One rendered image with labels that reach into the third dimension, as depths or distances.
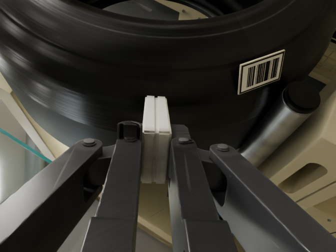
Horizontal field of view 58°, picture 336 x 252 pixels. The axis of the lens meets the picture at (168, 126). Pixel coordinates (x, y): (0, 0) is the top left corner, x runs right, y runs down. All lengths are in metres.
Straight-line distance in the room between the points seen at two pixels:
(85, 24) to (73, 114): 0.11
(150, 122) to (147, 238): 0.93
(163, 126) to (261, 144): 0.33
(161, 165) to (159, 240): 0.92
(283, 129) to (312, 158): 0.05
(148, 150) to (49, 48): 0.24
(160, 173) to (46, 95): 0.26
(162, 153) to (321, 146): 0.27
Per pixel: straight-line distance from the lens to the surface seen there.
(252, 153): 0.51
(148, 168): 0.16
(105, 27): 0.36
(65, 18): 0.38
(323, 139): 0.39
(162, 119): 0.17
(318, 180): 0.46
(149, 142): 0.15
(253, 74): 0.36
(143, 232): 1.08
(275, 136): 0.45
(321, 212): 0.79
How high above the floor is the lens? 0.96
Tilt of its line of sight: 10 degrees up
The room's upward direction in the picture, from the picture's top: 60 degrees counter-clockwise
